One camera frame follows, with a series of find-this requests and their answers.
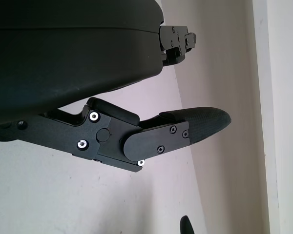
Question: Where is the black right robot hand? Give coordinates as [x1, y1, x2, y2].
[180, 208, 196, 234]

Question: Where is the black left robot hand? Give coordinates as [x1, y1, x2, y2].
[0, 0, 232, 174]

